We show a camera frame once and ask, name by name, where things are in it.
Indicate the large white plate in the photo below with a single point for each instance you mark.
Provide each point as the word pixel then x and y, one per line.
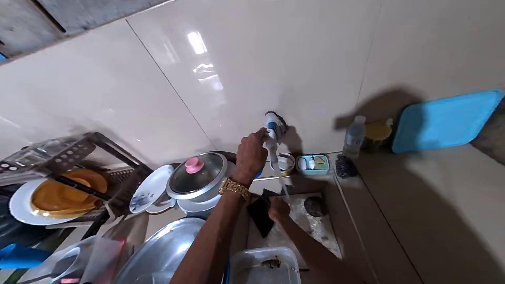
pixel 21 203

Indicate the clear plastic bottle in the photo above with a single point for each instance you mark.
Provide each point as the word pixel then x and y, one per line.
pixel 354 138

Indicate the black cloth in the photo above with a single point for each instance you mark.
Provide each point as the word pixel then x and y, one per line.
pixel 260 215

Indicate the yellow green sponge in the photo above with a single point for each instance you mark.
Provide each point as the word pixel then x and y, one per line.
pixel 320 163

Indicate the round white tub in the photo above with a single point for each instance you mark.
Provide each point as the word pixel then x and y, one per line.
pixel 287 169

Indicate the stack of orange plates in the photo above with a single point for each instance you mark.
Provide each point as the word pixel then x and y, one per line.
pixel 59 197

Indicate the large silver metal basin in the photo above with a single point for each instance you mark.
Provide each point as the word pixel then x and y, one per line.
pixel 161 248

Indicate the black mesh scrubber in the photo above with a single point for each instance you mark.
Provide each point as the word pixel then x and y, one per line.
pixel 345 167

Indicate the white plate with floral print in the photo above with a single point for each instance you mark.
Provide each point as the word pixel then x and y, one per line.
pixel 148 189

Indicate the clear rectangular plastic container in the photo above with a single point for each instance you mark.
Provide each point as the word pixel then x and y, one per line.
pixel 252 272

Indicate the person's right hand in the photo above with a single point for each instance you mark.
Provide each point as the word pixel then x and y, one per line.
pixel 279 210

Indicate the sink basin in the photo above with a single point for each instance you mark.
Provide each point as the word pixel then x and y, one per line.
pixel 294 236

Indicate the person's right forearm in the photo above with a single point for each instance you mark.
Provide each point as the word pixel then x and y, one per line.
pixel 311 246

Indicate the blue plastic cup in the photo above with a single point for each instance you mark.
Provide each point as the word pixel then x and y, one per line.
pixel 23 257

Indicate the white blue water tap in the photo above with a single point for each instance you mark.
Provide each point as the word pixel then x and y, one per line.
pixel 272 139

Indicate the dark round scouring lump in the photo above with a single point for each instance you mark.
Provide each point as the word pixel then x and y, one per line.
pixel 315 206

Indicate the person's right fingers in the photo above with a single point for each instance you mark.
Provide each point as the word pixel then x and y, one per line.
pixel 273 205

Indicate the person's left fingers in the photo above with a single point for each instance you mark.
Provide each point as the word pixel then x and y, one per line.
pixel 257 136

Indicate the brown plastic dish rack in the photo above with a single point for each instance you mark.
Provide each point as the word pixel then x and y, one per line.
pixel 75 156

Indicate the light blue plastic tray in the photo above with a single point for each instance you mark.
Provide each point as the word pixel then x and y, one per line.
pixel 446 122

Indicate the silver cooking pot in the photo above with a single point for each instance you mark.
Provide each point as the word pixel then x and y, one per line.
pixel 205 199

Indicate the jar with yellow lid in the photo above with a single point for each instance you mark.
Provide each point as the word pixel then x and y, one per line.
pixel 377 131

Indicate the white soap bar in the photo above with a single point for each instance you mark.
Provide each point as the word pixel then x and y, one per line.
pixel 302 163

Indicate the translucent plastic box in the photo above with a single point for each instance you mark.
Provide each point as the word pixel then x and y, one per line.
pixel 103 258

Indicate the glass lid with pink knob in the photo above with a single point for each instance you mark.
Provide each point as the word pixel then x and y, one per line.
pixel 201 177

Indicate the light blue soap tray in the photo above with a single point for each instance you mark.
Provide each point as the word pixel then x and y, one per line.
pixel 313 171

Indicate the person's left hand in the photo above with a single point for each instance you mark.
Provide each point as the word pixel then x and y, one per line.
pixel 250 156

